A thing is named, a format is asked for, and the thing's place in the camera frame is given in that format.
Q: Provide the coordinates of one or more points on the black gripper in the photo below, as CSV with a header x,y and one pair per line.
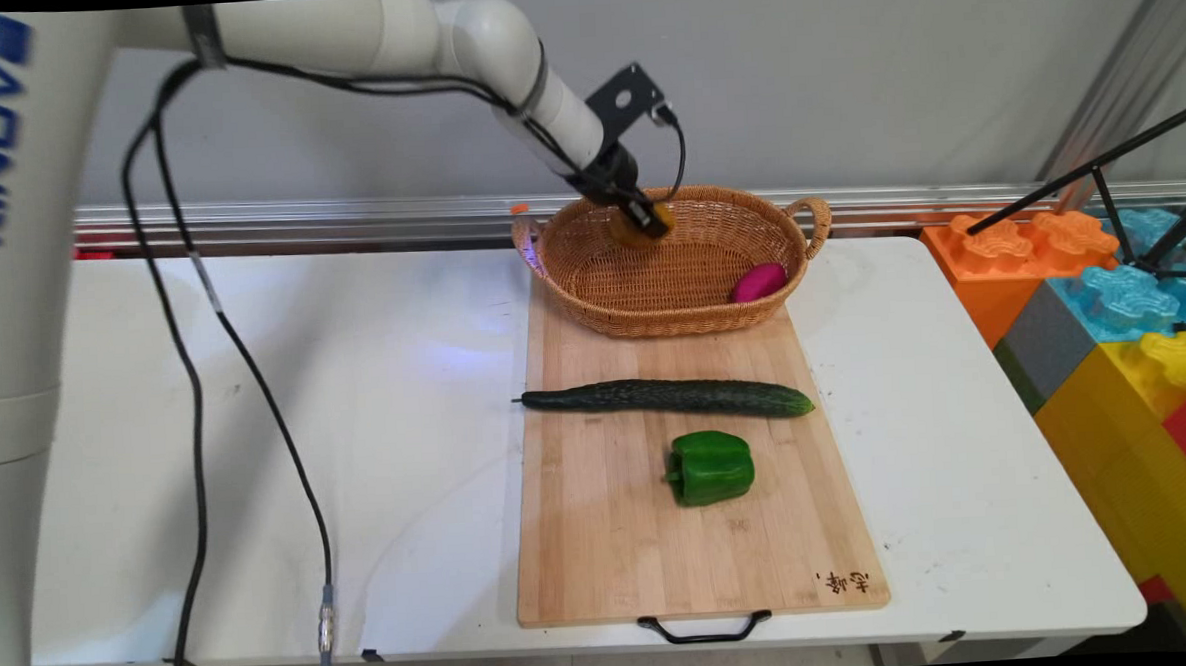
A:
x,y
608,175

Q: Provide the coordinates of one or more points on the brown potato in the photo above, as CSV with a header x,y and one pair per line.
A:
x,y
631,235

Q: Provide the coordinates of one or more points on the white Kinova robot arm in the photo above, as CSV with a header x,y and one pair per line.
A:
x,y
39,247

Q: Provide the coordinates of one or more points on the woven wicker basket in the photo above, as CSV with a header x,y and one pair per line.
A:
x,y
676,284

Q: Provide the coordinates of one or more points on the magenta sweet potato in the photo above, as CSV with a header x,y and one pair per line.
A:
x,y
759,283

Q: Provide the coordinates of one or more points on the dark green cucumber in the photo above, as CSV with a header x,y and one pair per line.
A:
x,y
671,397

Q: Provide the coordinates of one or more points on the green bell pepper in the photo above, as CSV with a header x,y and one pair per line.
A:
x,y
711,467

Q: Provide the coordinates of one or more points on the bamboo cutting board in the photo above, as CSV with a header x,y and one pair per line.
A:
x,y
662,530

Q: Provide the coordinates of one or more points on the orange giant building block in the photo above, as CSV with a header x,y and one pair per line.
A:
x,y
1000,265

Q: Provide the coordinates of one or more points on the grey giant building block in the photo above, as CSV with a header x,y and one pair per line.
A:
x,y
1044,353

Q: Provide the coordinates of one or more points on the black tripod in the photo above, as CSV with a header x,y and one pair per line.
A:
x,y
1096,171

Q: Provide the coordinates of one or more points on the blue giant building block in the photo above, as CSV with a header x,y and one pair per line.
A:
x,y
1127,300

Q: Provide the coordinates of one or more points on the red block behind table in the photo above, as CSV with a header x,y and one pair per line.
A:
x,y
94,254

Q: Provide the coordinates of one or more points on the yellow giant building block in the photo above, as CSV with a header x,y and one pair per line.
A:
x,y
1139,469

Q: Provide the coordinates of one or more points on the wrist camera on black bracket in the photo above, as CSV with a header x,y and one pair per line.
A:
x,y
628,99

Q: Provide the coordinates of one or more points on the aluminium rail along wall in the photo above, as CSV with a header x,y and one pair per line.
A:
x,y
348,222

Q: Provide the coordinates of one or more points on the slanted aluminium post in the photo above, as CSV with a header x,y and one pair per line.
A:
x,y
1122,80

